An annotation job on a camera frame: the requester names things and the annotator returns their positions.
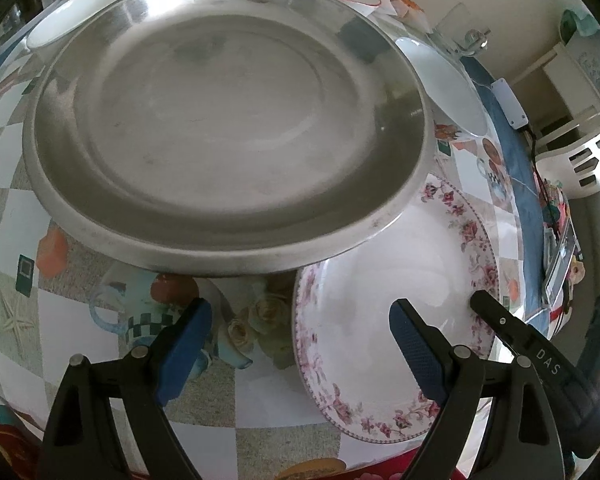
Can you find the clear glass mug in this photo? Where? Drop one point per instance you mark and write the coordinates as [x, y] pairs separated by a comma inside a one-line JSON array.
[[462, 32]]

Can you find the smartphone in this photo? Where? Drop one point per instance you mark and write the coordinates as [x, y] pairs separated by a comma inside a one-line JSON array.
[[559, 248]]

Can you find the checkered tablecloth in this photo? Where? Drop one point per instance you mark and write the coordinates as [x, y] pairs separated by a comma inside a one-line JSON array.
[[58, 298]]

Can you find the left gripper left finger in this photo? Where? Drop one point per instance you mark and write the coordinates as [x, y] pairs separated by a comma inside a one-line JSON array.
[[81, 439]]

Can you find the floral round plate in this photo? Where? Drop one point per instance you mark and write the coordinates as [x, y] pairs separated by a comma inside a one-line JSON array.
[[358, 317]]

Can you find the white power adapter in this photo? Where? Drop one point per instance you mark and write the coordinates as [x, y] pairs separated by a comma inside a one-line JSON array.
[[511, 107]]

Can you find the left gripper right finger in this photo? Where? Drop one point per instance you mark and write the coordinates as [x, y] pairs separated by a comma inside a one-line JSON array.
[[521, 439]]

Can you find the pale blue bowl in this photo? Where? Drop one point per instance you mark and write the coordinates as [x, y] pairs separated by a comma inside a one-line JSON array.
[[446, 86]]

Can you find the white MAX cup bowl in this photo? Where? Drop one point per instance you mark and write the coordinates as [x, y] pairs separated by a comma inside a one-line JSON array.
[[63, 20]]

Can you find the stainless steel round plate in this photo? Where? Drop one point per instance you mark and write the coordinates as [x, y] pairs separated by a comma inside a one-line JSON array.
[[227, 137]]

